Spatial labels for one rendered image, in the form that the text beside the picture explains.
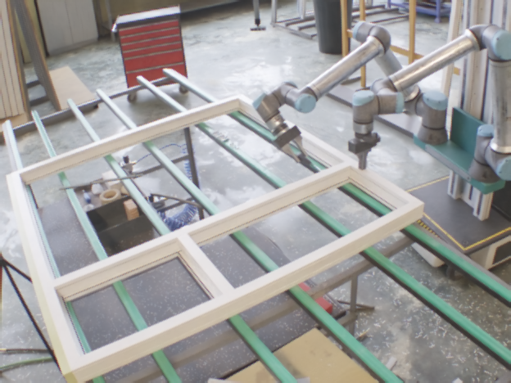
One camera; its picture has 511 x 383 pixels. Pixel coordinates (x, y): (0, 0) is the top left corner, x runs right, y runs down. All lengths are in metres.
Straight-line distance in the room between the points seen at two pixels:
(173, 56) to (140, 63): 0.37
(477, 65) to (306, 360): 1.83
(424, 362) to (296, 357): 0.99
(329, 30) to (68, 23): 4.56
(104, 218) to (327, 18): 4.60
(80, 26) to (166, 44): 3.68
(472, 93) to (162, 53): 3.66
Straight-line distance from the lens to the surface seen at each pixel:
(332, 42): 6.72
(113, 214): 2.77
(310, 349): 1.87
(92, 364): 1.59
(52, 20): 8.93
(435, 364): 2.67
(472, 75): 2.88
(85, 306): 2.29
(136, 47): 5.62
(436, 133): 2.95
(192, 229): 1.97
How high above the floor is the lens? 2.10
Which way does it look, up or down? 32 degrees down
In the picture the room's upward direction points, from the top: 5 degrees counter-clockwise
